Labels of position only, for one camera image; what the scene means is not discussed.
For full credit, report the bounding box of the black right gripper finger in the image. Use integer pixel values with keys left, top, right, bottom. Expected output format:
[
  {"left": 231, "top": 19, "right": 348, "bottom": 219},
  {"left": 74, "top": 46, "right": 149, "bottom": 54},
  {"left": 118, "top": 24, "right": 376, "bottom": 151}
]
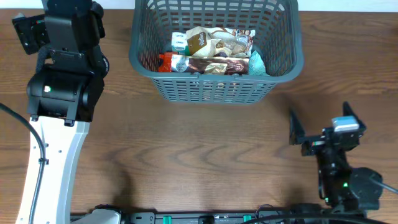
[
  {"left": 289, "top": 110, "right": 305, "bottom": 145},
  {"left": 343, "top": 101, "right": 361, "bottom": 123}
]

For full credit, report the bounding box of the white brown snack pouch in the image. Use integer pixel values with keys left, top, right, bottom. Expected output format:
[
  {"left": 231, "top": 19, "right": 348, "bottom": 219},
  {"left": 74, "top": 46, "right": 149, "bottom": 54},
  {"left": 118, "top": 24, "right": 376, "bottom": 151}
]
[{"left": 186, "top": 26, "right": 256, "bottom": 58}]

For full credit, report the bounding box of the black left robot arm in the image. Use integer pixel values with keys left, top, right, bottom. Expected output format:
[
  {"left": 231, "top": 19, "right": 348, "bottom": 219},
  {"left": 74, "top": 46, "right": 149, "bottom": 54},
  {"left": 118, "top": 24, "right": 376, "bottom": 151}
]
[{"left": 12, "top": 0, "right": 121, "bottom": 223}]

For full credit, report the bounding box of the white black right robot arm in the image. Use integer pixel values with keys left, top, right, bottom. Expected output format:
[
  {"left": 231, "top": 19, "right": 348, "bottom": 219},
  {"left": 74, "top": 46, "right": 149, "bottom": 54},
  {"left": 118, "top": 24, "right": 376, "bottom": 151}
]
[{"left": 289, "top": 102, "right": 382, "bottom": 213}]

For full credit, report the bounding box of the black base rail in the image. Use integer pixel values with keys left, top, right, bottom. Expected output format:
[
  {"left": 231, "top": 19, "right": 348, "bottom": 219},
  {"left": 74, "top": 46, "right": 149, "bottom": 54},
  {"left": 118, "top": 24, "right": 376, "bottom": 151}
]
[{"left": 70, "top": 203, "right": 360, "bottom": 224}]

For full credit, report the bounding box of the grey plastic basket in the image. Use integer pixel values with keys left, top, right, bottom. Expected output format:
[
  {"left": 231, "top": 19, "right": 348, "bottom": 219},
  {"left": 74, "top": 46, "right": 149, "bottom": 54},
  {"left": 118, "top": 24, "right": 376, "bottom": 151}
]
[{"left": 129, "top": 0, "right": 304, "bottom": 104}]

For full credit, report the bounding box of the orange spaghetti packet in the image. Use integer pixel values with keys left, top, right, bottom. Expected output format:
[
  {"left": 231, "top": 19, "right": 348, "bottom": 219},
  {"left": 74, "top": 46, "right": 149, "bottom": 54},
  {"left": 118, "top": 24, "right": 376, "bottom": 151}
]
[{"left": 158, "top": 52, "right": 177, "bottom": 73}]

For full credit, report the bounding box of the small teal tissue packet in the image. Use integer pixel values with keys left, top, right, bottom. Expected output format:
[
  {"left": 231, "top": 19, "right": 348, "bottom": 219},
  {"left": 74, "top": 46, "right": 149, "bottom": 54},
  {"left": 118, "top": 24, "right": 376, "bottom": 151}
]
[{"left": 248, "top": 51, "right": 268, "bottom": 76}]

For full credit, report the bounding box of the tissue multipack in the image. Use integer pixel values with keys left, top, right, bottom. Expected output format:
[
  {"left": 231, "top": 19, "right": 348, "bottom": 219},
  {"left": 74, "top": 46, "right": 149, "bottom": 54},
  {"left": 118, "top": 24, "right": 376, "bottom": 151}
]
[{"left": 171, "top": 32, "right": 190, "bottom": 56}]

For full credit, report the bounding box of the brown Nescafe Gold coffee bag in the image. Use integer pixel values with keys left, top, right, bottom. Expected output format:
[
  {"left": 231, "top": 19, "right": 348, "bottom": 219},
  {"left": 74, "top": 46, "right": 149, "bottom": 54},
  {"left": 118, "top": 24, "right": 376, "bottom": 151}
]
[{"left": 170, "top": 55, "right": 249, "bottom": 75}]

